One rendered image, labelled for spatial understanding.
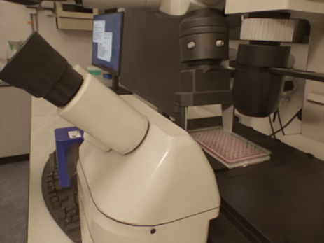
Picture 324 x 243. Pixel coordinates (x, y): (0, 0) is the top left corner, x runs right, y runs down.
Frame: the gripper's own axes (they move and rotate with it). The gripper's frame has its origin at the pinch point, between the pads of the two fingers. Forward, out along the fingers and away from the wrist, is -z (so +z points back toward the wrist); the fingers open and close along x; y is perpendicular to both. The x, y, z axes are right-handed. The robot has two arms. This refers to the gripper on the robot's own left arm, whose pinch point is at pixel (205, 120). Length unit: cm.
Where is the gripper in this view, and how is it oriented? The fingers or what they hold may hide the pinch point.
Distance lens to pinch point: 48.0
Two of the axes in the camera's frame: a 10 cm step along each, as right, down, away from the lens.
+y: -4.3, -0.8, 9.0
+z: -0.4, -9.9, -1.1
